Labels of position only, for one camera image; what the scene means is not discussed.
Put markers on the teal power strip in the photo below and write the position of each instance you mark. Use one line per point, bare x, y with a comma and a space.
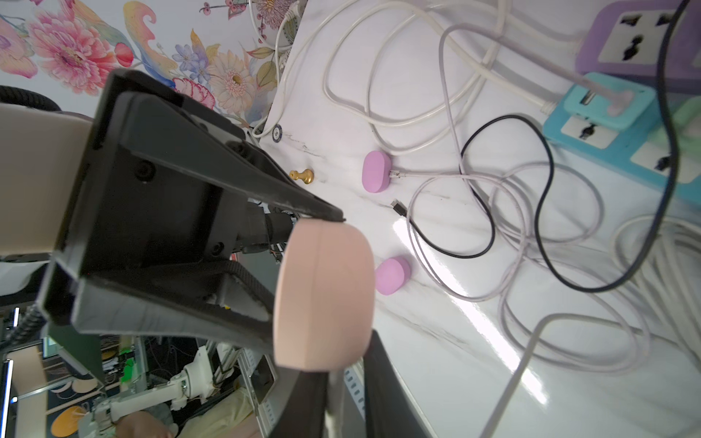
640, 153

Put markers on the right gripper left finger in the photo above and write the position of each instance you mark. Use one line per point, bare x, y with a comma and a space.
304, 414

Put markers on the teal charger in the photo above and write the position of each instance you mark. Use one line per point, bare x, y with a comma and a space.
609, 101

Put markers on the round black white sticker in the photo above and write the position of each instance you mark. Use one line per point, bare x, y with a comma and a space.
277, 133

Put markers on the peach earbud case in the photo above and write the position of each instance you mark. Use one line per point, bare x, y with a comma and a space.
324, 300

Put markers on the purple earbud case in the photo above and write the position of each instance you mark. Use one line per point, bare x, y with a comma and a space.
377, 166
392, 275

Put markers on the purple power strip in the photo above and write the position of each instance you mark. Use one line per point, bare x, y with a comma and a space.
625, 39

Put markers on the green charger plug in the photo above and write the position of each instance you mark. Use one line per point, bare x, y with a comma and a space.
686, 119

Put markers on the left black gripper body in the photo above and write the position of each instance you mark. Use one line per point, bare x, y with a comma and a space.
166, 192

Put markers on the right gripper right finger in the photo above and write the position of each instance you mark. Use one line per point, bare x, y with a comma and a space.
388, 410

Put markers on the small brass knob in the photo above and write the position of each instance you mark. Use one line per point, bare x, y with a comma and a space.
307, 176

